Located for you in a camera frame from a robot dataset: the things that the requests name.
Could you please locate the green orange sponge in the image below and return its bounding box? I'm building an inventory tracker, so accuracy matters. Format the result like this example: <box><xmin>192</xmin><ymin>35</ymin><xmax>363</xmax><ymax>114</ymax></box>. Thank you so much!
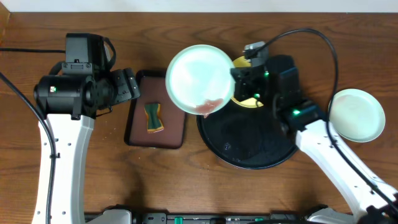
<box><xmin>144</xmin><ymin>103</ymin><xmax>164</xmax><ymax>133</ymax></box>

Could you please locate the light green plate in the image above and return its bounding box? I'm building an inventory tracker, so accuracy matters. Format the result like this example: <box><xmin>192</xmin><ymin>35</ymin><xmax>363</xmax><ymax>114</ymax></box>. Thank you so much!
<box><xmin>165</xmin><ymin>44</ymin><xmax>235</xmax><ymax>117</ymax></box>

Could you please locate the light blue plate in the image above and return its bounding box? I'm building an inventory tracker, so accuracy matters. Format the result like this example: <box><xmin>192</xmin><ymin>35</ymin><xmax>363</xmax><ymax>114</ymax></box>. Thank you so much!
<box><xmin>330</xmin><ymin>88</ymin><xmax>386</xmax><ymax>142</ymax></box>

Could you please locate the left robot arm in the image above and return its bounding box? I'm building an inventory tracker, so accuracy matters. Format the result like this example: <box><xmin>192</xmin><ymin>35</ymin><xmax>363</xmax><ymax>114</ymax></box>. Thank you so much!
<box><xmin>33</xmin><ymin>68</ymin><xmax>140</xmax><ymax>223</ymax></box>

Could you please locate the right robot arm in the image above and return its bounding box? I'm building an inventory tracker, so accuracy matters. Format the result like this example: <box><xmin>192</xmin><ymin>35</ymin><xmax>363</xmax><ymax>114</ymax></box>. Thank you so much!
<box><xmin>231</xmin><ymin>55</ymin><xmax>397</xmax><ymax>223</ymax></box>

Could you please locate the rectangular black brown tray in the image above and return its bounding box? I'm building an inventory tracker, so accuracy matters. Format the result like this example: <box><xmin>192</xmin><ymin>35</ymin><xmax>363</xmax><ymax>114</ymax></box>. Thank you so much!
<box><xmin>124</xmin><ymin>70</ymin><xmax>186</xmax><ymax>149</ymax></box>

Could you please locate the round black tray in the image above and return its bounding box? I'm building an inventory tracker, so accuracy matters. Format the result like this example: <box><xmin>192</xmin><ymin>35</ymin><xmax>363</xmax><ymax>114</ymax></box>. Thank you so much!
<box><xmin>197</xmin><ymin>101</ymin><xmax>297</xmax><ymax>169</ymax></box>

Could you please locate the yellow plate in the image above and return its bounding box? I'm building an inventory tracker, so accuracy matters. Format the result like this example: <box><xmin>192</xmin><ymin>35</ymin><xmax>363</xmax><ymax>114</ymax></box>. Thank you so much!
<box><xmin>231</xmin><ymin>56</ymin><xmax>264</xmax><ymax>108</ymax></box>

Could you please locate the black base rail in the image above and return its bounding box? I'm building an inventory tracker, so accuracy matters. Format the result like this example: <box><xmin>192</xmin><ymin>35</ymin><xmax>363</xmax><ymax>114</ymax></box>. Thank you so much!
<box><xmin>83</xmin><ymin>212</ymin><xmax>312</xmax><ymax>224</ymax></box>

